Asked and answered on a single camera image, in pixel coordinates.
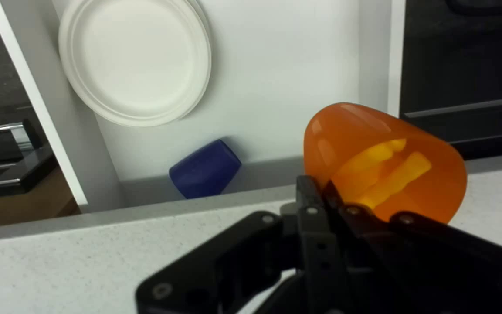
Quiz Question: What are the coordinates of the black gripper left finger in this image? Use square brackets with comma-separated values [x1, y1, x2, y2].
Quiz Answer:
[134, 177, 345, 314]

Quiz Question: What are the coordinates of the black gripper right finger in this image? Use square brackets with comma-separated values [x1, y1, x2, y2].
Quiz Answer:
[326, 185, 502, 314]

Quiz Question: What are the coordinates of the orange translucent cup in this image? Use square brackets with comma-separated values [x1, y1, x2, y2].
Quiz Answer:
[303, 103, 467, 224]

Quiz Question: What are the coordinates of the wooden top drawer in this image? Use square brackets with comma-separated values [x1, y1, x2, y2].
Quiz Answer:
[0, 0, 406, 215]

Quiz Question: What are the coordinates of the blue cup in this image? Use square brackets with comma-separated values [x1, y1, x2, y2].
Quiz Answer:
[169, 140, 241, 199]

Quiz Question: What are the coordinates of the grey appliance drawer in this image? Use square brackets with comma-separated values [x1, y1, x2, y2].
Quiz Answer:
[399, 0, 502, 159]

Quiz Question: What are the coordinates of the white paper plates stack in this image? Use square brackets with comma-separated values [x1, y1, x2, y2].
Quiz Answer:
[58, 0, 213, 128]

